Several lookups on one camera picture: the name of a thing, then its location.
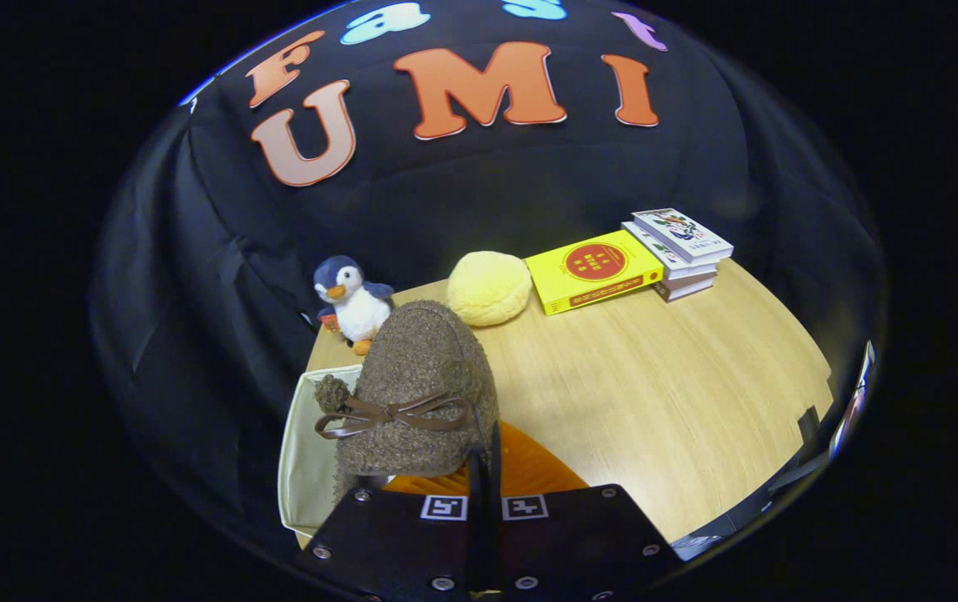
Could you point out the penguin plush toy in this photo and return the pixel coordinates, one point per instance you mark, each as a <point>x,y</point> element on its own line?
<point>358,305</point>

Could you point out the white illustrated book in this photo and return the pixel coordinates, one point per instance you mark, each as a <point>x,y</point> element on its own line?
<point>684,234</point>

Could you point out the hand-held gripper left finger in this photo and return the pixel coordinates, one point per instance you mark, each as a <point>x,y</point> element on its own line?
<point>404,543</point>

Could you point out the brown-spined book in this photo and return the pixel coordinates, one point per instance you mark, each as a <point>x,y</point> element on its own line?
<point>684,288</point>

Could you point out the yellow book with red circle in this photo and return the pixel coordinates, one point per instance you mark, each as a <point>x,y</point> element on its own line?
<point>592,267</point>

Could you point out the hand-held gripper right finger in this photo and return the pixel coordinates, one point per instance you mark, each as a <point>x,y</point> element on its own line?
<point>571,543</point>

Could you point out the yellow bun plush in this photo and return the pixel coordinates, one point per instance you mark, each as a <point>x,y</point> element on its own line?
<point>489,288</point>

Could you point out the beige fabric storage box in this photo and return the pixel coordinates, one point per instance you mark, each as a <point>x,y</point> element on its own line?
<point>308,468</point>

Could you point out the brown fuzzy slipper shoe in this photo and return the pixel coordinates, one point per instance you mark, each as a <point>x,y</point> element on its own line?
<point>420,359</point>

